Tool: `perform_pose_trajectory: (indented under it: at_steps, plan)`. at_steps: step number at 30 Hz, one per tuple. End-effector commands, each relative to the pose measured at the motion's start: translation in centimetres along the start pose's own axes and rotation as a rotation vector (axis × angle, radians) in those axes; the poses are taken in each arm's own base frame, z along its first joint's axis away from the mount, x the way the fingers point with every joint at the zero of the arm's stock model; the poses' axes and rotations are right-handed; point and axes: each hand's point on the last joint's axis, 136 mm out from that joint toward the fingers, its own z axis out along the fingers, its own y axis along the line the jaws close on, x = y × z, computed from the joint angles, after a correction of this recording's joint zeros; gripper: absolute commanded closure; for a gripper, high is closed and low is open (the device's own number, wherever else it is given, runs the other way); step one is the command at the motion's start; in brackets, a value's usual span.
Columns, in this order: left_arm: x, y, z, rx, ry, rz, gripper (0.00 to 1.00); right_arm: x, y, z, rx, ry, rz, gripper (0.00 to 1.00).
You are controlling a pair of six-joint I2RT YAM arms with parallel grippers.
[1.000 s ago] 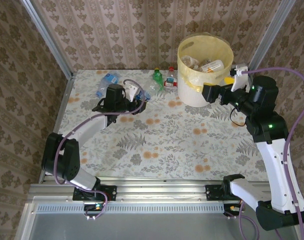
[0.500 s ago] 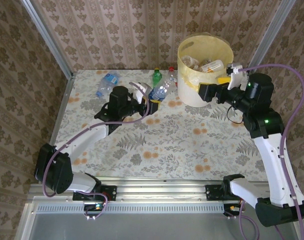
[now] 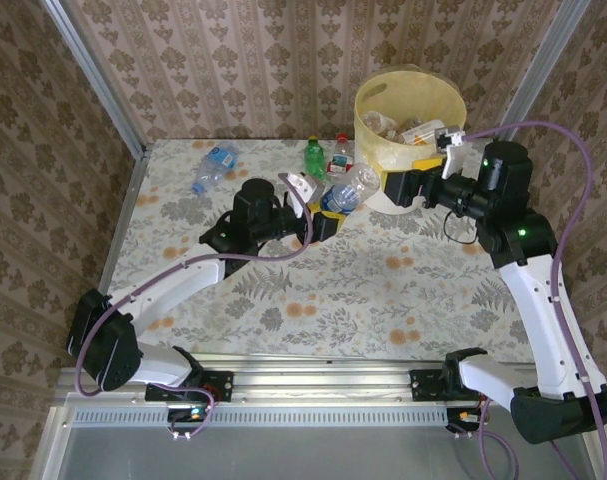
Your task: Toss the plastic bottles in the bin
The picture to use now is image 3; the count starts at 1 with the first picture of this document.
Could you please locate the white plastic bin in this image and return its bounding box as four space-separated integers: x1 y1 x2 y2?
355 144 424 216

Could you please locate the crushed bottle light blue label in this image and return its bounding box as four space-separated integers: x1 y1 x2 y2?
191 142 240 195

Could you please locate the small circuit board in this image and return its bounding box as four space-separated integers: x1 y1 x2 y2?
166 403 210 425
446 407 485 432

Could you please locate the yellow plastic bin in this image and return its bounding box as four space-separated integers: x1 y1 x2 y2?
354 68 468 174

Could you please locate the aluminium table side rail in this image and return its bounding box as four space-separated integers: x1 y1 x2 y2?
96 144 152 296

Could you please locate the thin black wire loop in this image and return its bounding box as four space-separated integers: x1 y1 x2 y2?
442 212 478 246

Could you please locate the aluminium base beam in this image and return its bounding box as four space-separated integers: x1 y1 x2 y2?
57 352 597 407

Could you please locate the grey slotted cable duct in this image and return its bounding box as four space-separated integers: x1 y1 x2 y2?
70 403 452 429

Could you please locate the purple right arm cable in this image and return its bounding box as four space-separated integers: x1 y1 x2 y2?
463 119 607 480

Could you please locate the green bottle yellow cap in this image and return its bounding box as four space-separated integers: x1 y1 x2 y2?
303 134 330 182

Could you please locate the aluminium frame post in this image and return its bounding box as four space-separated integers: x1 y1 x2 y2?
490 0 595 149
41 0 152 157

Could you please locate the grey metal panel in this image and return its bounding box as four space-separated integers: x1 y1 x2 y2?
47 424 592 480

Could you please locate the thin purple base cable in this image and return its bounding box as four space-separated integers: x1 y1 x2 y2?
167 391 218 442
452 399 520 480

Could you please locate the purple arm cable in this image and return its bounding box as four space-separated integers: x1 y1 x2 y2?
74 173 314 397
463 119 607 480

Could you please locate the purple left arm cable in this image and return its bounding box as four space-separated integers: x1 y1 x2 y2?
74 173 314 397

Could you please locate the long clear bottle blue label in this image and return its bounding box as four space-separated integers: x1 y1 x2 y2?
320 162 383 217

